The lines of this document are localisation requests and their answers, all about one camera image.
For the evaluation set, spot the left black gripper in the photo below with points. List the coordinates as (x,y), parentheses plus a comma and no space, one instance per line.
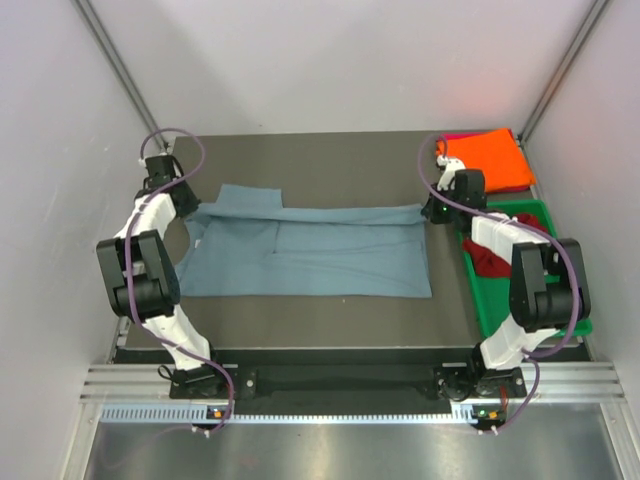
(191,204)

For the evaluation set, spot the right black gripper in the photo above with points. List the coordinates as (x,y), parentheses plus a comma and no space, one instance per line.
(430,211)

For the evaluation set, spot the grey-blue t-shirt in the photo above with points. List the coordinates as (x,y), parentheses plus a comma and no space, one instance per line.
(247,243)

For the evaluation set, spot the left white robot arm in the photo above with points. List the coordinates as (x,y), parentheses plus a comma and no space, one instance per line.
(140,280)

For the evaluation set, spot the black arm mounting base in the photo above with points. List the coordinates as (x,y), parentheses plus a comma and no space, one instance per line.
(432,373)

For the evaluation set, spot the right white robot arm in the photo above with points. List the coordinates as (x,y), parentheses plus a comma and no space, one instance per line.
(511,344)

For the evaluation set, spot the folded orange t-shirt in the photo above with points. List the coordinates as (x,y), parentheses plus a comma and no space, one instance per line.
(500,162)

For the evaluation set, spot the dark red t-shirt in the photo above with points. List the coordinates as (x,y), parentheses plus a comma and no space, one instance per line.
(490,260)

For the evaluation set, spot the green plastic tray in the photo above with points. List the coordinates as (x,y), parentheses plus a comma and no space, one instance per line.
(492,310)

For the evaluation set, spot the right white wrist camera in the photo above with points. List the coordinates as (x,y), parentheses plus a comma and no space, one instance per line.
(448,166)

